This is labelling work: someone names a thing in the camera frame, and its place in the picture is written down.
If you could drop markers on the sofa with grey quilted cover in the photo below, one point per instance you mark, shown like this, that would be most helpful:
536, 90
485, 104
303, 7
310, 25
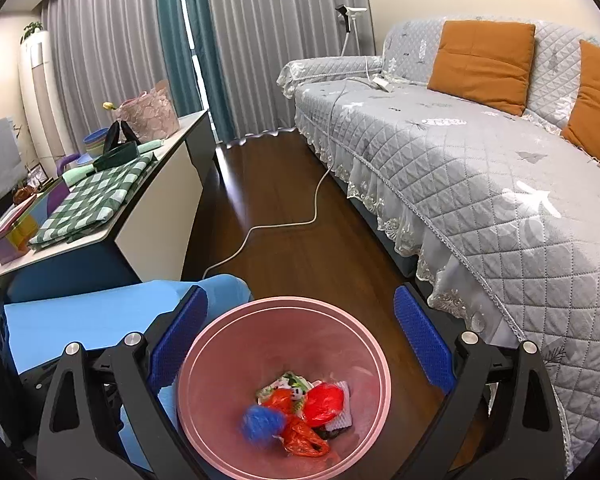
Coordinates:
455, 185

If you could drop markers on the brown figurine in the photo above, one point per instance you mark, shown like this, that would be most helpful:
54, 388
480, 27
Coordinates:
24, 194

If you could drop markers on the white power strip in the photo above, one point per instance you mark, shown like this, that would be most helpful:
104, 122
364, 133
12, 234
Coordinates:
382, 84

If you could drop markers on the green snack packet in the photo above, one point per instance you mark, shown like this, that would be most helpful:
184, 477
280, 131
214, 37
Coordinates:
292, 385

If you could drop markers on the purple cup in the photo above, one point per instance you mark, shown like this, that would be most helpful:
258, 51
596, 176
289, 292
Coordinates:
62, 165

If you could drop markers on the white standing air conditioner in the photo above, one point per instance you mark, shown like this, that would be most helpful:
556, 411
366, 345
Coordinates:
42, 100

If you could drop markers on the pink lace basket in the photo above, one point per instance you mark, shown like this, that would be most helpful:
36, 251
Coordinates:
150, 110

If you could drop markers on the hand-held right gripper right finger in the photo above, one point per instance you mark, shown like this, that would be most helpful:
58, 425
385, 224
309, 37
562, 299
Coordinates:
425, 340

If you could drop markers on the green checked cloth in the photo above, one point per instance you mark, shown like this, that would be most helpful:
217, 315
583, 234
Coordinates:
90, 200

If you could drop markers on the white stand with black clip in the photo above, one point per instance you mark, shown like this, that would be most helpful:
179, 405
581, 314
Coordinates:
350, 15

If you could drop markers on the pink trash bin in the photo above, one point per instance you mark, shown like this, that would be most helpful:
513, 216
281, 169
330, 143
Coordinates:
280, 335

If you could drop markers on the orange cushion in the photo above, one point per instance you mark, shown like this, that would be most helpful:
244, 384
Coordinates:
480, 65
597, 110

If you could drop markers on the small photo frame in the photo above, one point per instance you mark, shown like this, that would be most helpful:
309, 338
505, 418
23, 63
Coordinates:
37, 175

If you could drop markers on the grey curtain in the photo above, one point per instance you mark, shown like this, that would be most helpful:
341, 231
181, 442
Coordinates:
105, 50
280, 35

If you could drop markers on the yellow-headed stick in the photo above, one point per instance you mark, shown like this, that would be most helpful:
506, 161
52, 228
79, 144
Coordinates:
109, 106

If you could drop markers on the stack of coloured bowls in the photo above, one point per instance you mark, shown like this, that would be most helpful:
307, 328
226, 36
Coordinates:
95, 142

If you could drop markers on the colourful box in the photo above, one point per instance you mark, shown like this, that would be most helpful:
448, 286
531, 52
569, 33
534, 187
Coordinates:
25, 225

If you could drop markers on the coffee table with white top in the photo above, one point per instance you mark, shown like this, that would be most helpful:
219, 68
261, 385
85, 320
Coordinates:
155, 220

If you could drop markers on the blue tablecloth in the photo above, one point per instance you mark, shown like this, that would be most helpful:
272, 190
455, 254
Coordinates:
80, 320

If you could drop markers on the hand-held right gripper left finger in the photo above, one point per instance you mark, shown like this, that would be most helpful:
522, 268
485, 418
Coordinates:
177, 340

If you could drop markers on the blue plastic bag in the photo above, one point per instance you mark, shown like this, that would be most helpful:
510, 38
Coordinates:
260, 422

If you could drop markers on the teal curtain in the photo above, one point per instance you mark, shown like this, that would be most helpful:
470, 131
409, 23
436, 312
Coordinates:
180, 35

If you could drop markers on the dark green tray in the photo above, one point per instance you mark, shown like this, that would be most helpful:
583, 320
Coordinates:
117, 156

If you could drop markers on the light green cloth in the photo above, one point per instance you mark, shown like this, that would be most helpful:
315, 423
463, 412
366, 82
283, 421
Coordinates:
77, 175

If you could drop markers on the black bag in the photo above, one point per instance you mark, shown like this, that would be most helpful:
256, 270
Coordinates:
114, 137

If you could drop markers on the grey printed television cover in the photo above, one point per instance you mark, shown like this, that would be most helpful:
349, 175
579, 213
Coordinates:
0, 160

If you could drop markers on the green potted plant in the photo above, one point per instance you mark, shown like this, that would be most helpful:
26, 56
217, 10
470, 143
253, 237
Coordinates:
32, 30

